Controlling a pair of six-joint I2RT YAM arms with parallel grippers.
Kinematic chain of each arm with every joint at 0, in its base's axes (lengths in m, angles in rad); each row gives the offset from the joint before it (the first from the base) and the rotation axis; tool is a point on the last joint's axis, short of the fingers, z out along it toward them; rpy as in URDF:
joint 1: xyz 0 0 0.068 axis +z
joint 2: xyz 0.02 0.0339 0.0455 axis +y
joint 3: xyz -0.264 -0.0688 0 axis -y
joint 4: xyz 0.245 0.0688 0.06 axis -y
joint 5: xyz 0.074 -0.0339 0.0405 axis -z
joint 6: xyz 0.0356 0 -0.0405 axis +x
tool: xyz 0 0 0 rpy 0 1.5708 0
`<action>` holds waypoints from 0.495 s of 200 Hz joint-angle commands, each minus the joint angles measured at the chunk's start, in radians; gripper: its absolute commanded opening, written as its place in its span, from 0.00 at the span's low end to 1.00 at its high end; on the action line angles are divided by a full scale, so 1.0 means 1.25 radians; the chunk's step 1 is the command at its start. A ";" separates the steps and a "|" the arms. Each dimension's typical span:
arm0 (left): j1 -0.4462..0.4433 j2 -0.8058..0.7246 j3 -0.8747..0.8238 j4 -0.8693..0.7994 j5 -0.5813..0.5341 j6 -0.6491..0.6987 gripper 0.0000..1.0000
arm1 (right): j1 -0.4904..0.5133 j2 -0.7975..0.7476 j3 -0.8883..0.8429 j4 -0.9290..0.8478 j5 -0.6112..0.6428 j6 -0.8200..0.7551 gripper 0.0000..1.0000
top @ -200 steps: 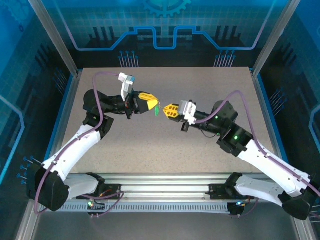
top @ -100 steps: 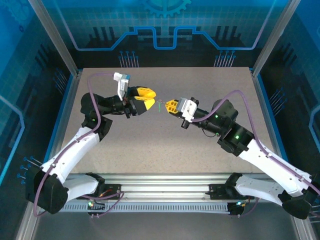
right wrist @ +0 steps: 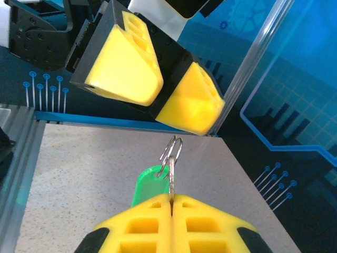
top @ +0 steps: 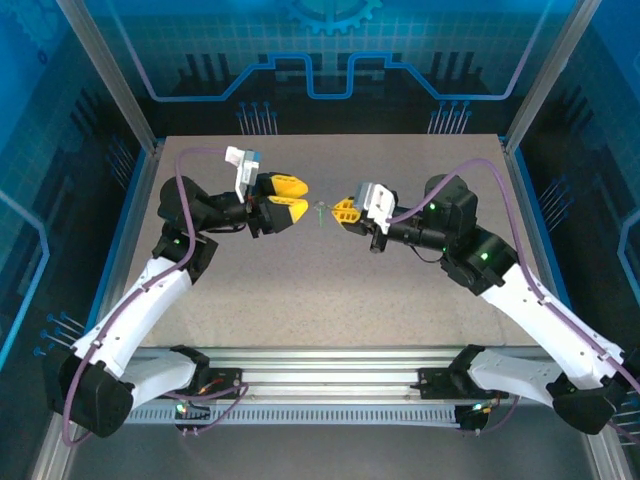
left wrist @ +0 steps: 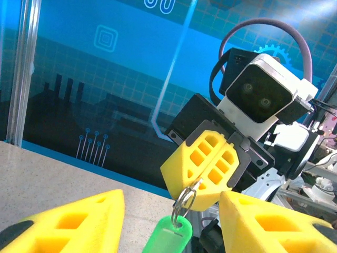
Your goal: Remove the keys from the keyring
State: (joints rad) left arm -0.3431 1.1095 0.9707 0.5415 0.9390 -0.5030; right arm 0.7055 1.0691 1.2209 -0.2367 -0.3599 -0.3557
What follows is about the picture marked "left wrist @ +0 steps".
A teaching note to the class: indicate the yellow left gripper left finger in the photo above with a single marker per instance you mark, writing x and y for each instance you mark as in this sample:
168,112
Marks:
105,210

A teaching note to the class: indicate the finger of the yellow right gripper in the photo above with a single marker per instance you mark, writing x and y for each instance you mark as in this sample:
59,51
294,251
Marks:
210,200
179,163

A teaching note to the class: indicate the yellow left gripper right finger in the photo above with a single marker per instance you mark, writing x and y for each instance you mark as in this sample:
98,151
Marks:
237,224

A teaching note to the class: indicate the metal split keyring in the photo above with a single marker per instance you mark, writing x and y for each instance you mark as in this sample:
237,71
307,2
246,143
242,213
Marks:
173,213

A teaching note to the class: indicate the green plastic key tag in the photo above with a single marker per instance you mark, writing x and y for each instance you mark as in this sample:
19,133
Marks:
168,239

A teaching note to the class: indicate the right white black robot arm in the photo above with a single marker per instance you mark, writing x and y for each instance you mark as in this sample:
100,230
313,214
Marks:
289,139

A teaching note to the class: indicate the background lab equipment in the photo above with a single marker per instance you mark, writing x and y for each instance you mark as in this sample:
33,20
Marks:
323,187

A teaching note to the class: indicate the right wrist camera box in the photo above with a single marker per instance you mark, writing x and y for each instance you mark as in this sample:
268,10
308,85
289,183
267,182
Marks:
258,95

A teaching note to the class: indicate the aluminium enclosure post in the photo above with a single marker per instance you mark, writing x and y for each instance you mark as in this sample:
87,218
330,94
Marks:
25,79

